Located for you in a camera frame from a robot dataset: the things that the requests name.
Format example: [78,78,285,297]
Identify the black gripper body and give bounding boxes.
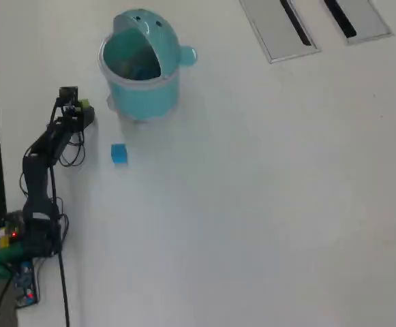
[56,115,84,134]

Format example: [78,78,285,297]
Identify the blue lego block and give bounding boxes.
[110,143,129,167]

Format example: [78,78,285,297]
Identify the teal swing-lid bin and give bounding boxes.
[97,8,198,123]

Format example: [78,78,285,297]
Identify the yellow connector block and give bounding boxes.
[0,234,18,249]

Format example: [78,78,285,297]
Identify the blue circuit board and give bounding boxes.
[13,259,40,309]

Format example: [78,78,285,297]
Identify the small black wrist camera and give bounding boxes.
[59,87,79,106]

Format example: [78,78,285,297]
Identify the thin black servo wire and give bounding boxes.
[58,131,86,168]

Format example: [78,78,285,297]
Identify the thin black wire loop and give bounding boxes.
[56,196,70,239]

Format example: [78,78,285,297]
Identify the thick black cable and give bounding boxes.
[49,163,72,327]

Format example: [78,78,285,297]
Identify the silver table cable hatch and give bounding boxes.
[322,0,395,46]
[239,0,321,64]

